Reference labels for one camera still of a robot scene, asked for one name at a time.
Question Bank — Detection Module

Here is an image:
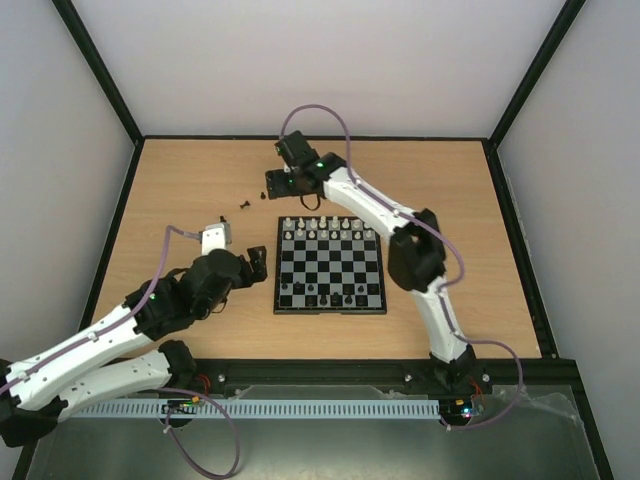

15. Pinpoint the black folding chess board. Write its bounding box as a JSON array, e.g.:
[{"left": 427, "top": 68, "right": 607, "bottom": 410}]
[{"left": 273, "top": 216, "right": 387, "bottom": 315}]

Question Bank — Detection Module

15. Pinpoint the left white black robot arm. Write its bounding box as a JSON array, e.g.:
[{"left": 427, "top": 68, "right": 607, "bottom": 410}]
[{"left": 1, "top": 222, "right": 267, "bottom": 447}]

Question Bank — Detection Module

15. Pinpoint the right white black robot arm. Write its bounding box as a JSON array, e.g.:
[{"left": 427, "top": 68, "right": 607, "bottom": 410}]
[{"left": 265, "top": 131, "right": 476, "bottom": 392}]

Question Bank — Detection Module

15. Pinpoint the black aluminium frame rail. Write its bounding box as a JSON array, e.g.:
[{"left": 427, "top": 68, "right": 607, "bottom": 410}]
[{"left": 189, "top": 357, "right": 581, "bottom": 396}]

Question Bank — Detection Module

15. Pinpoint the light blue slotted cable duct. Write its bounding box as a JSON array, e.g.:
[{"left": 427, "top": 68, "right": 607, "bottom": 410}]
[{"left": 73, "top": 398, "right": 441, "bottom": 420}]

